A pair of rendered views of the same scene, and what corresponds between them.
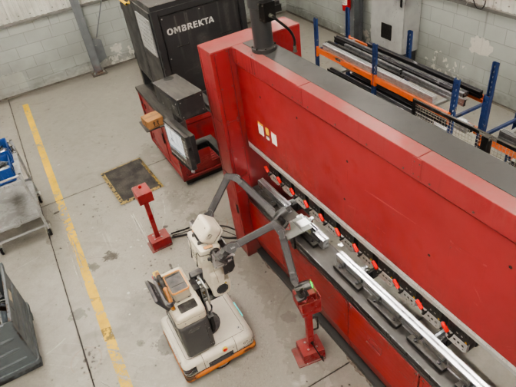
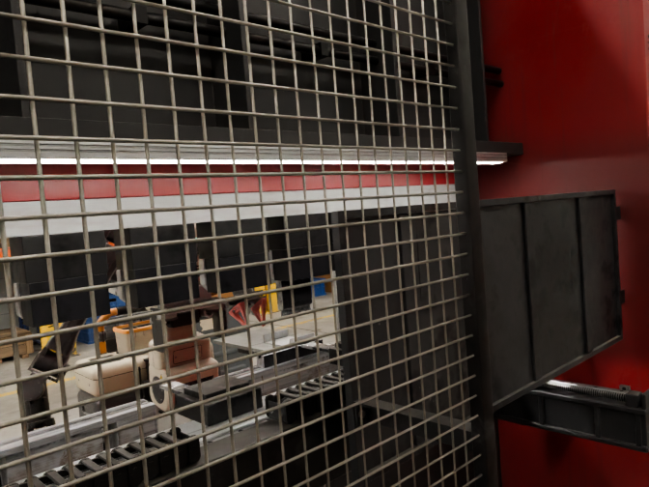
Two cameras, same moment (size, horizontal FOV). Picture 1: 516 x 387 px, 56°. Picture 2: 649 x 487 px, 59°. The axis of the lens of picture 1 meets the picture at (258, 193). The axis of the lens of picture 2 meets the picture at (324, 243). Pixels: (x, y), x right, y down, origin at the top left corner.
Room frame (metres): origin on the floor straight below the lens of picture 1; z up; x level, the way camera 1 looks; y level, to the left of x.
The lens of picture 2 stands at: (2.62, -1.82, 1.34)
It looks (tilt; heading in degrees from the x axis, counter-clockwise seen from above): 3 degrees down; 72
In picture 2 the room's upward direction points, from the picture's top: 5 degrees counter-clockwise
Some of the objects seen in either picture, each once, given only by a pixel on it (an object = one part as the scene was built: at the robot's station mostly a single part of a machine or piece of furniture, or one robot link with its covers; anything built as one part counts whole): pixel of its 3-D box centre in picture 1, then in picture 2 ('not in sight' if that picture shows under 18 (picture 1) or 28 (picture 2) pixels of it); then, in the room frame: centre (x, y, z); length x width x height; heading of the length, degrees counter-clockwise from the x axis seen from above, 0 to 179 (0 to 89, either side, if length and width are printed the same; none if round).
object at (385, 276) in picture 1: (389, 270); not in sight; (2.12, -0.79, 1.26); 0.15 x 0.09 x 0.17; 25
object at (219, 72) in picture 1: (264, 148); (534, 249); (3.96, -0.13, 1.15); 0.85 x 0.25 x 2.30; 115
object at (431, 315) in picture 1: (435, 310); not in sight; (1.75, -0.96, 1.26); 0.15 x 0.09 x 0.17; 25
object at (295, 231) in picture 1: (292, 228); (265, 339); (2.94, -0.25, 1.00); 0.26 x 0.18 x 0.01; 115
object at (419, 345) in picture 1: (426, 352); not in sight; (1.70, -0.92, 0.89); 0.30 x 0.05 x 0.03; 25
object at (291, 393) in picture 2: not in sight; (352, 381); (2.98, -0.83, 1.02); 0.37 x 0.06 x 0.04; 25
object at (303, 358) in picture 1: (308, 349); not in sight; (2.39, -0.22, 0.06); 0.25 x 0.20 x 0.12; 103
